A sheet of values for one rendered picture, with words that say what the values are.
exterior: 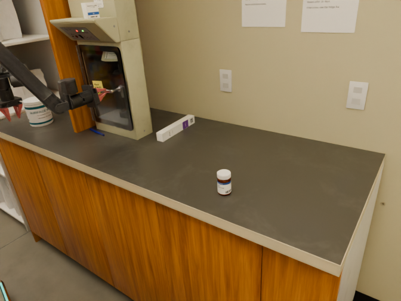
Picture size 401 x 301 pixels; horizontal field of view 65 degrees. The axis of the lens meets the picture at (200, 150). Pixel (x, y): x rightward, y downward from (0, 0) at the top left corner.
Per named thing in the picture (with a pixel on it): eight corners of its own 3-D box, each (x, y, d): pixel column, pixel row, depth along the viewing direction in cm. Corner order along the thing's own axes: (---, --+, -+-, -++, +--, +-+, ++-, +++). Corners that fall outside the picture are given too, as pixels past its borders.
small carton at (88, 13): (95, 17, 136) (92, 2, 134) (99, 17, 133) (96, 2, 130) (83, 18, 133) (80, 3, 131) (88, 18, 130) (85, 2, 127)
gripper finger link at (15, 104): (27, 117, 154) (21, 99, 150) (12, 122, 149) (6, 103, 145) (20, 115, 158) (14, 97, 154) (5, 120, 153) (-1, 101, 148)
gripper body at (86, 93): (93, 83, 140) (79, 88, 134) (99, 106, 144) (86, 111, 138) (84, 84, 143) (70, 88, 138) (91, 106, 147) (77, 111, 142)
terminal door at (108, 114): (95, 120, 172) (77, 43, 154) (133, 131, 156) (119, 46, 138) (93, 121, 172) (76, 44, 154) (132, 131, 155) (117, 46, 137)
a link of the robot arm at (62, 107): (49, 108, 135) (56, 113, 129) (42, 82, 130) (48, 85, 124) (77, 101, 142) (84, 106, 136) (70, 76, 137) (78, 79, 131)
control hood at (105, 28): (76, 39, 154) (71, 17, 150) (121, 41, 137) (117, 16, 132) (54, 43, 146) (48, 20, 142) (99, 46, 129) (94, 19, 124)
